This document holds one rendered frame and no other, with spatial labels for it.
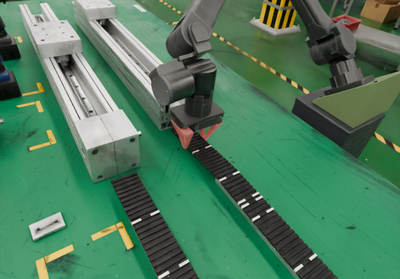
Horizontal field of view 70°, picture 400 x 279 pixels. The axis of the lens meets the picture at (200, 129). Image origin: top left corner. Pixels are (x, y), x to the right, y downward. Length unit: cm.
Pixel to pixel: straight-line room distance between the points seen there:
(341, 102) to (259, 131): 27
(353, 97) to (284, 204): 40
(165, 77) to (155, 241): 27
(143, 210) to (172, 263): 11
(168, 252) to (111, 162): 21
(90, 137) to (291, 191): 42
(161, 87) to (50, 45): 45
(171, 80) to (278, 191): 32
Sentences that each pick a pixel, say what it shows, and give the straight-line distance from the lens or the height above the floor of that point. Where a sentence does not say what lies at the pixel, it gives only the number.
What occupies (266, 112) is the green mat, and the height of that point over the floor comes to 78.
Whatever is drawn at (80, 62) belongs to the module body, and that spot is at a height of 86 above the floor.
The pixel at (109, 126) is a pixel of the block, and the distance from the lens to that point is 59.
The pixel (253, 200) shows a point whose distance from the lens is 55.
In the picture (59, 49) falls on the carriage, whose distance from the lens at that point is 89.
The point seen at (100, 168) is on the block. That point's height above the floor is 82.
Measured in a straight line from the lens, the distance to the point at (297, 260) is 52.
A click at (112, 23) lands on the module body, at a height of 86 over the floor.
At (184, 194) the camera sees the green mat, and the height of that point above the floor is 78.
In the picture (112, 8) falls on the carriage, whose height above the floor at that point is 90.
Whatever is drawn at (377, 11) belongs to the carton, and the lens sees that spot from 555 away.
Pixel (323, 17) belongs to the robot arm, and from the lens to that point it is 92.
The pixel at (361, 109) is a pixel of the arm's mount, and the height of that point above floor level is 84.
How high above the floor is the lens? 124
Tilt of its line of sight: 39 degrees down
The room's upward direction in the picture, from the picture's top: 7 degrees clockwise
